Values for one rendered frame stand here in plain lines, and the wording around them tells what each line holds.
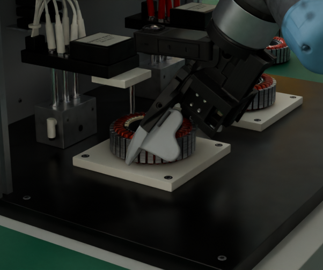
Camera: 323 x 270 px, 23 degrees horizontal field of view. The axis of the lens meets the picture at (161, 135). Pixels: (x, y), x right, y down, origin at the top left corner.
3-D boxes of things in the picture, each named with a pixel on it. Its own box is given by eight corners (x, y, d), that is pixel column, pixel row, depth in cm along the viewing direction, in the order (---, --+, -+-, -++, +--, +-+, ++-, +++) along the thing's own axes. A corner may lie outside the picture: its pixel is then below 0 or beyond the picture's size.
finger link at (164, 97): (145, 131, 92) (193, 74, 91) (136, 123, 92) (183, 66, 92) (154, 136, 96) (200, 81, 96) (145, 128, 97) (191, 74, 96)
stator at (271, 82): (288, 99, 122) (290, 76, 121) (249, 118, 114) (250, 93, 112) (229, 85, 129) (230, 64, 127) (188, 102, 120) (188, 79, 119)
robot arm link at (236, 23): (215, -13, 86) (249, -23, 92) (196, 20, 88) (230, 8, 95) (268, 28, 84) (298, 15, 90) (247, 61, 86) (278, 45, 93)
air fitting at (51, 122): (58, 139, 106) (57, 118, 105) (52, 141, 105) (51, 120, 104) (51, 137, 106) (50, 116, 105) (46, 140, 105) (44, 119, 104)
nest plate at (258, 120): (302, 103, 124) (303, 96, 123) (261, 132, 112) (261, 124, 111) (219, 88, 131) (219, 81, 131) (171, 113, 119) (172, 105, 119)
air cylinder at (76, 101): (97, 133, 112) (96, 96, 110) (64, 149, 106) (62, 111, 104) (70, 126, 114) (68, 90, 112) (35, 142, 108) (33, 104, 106)
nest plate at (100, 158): (230, 152, 105) (230, 143, 104) (171, 192, 93) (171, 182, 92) (138, 130, 112) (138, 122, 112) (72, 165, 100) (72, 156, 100)
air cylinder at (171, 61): (185, 89, 131) (185, 57, 129) (161, 101, 125) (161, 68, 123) (160, 84, 133) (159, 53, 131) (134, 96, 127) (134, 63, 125)
